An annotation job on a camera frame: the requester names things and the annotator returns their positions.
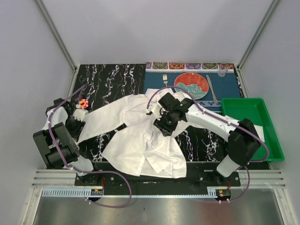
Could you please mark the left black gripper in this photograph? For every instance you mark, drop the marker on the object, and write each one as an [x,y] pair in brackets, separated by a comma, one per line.
[75,133]

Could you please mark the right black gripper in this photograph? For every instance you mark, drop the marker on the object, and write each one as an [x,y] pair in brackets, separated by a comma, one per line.
[167,131]

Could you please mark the white button-up shirt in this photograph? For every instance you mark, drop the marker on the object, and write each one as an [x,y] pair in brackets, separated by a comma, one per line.
[139,148]

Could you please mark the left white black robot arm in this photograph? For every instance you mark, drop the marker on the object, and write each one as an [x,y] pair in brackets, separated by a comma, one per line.
[57,140]

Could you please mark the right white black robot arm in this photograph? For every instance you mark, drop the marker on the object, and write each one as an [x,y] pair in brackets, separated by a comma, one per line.
[241,136]

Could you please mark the pink flower brooch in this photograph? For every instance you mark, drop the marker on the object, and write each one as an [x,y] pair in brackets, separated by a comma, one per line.
[83,104]

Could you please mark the silver fork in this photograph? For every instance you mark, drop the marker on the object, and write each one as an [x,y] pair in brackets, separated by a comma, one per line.
[165,80]

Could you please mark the red floral plate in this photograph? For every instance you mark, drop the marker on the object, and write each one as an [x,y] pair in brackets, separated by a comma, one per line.
[194,83]

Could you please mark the silver table knife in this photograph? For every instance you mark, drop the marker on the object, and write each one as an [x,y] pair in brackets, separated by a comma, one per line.
[211,88]

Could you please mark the blue patterned placemat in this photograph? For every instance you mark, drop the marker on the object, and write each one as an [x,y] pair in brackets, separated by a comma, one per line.
[228,86]

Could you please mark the clear drinking glass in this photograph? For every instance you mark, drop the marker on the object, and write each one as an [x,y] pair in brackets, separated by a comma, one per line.
[223,69]

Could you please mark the green plastic tray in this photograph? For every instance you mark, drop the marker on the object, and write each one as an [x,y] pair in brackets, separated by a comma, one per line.
[255,110]

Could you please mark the white paper label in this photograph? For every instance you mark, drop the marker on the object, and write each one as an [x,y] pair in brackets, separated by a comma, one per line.
[260,132]

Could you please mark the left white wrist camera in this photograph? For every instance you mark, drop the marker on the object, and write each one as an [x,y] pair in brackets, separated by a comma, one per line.
[79,114]

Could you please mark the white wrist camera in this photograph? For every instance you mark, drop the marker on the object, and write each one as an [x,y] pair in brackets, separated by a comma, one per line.
[79,114]
[154,109]

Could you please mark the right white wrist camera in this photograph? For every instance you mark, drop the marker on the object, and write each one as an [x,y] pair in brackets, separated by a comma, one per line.
[154,109]

